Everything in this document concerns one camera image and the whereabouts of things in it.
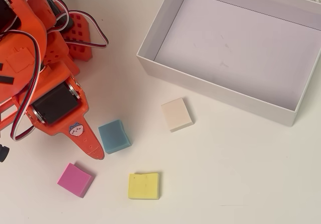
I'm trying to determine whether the orange gripper black servo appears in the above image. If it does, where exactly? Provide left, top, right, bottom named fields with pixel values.
left=26, top=59, right=105, bottom=160

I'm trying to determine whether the red white black servo cable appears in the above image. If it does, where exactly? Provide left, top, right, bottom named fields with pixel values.
left=57, top=8, right=109, bottom=49
left=22, top=0, right=70, bottom=33
left=0, top=30, right=43, bottom=142

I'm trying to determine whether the pink foam cuboid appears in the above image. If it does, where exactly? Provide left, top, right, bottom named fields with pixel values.
left=57, top=162, right=94, bottom=199

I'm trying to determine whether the blue foam cuboid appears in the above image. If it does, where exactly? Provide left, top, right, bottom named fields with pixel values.
left=98, top=119, right=132, bottom=155

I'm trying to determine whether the cream foam cuboid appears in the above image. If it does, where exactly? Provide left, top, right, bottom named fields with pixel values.
left=160, top=97, right=195, bottom=133

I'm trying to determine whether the white cardboard box bin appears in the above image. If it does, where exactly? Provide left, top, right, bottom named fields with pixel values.
left=136, top=0, right=321, bottom=128

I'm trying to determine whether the yellow foam cuboid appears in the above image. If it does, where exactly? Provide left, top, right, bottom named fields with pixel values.
left=128, top=172, right=161, bottom=200

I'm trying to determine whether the cartoon face sticker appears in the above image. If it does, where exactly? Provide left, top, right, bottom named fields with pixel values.
left=69, top=124, right=86, bottom=137

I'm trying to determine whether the orange robot base with holes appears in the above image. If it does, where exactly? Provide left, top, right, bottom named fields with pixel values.
left=61, top=10, right=94, bottom=62

